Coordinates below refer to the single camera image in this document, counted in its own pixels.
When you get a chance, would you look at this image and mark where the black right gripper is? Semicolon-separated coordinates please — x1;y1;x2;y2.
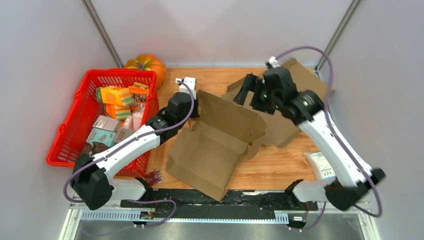
232;74;281;116

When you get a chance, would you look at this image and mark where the brown cardboard box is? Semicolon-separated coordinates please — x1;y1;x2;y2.
166;90;266;201

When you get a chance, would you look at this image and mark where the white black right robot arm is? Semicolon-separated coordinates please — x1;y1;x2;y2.
233;66;386;211

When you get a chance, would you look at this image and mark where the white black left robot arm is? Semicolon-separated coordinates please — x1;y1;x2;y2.
63;90;199;210

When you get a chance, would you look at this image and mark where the orange snack box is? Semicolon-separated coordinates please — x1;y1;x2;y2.
128;82;149;104

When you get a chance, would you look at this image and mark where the teal cookie box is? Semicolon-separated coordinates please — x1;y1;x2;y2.
86;128;116;147

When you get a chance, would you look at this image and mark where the flat brown cardboard sheet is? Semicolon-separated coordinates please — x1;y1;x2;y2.
221;58;328;148

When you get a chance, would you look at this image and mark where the orange pumpkin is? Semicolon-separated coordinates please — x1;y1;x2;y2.
123;53;167;90

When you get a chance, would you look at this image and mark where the orange sponge pack upper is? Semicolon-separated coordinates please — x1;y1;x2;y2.
96;85;134;106

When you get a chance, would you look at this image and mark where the orange sponge pack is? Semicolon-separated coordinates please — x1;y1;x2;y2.
96;85;134;106
104;104;132;120

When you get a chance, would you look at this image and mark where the orange sponge pack lower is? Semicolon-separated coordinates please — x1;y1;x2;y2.
104;104;132;120

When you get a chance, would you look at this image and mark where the grey pink packet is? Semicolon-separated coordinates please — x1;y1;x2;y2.
114;107;145;144

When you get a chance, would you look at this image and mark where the dark red snack packet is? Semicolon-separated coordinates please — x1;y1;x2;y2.
144;168;163;187

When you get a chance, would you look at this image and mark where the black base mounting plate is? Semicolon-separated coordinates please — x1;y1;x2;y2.
119;188;319;220

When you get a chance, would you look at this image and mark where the brown netted item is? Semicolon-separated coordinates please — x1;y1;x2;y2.
81;141;110;157

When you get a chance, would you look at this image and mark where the white blue pouch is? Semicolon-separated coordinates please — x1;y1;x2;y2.
304;152;336;180

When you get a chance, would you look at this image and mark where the red plastic shopping basket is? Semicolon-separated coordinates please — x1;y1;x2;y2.
46;68;160;178

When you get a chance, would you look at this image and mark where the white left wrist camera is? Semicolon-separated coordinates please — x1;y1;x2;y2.
175;77;197;100

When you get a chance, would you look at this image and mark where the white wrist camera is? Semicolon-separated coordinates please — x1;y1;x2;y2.
265;56;281;69
175;77;197;100

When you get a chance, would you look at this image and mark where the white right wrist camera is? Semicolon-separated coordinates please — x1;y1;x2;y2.
265;56;281;69

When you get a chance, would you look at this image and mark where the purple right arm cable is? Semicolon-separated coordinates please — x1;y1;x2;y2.
274;45;383;232

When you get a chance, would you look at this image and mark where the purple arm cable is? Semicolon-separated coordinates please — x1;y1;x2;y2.
274;45;383;232
62;80;196;237

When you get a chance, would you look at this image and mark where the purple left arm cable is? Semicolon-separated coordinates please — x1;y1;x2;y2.
62;80;196;237

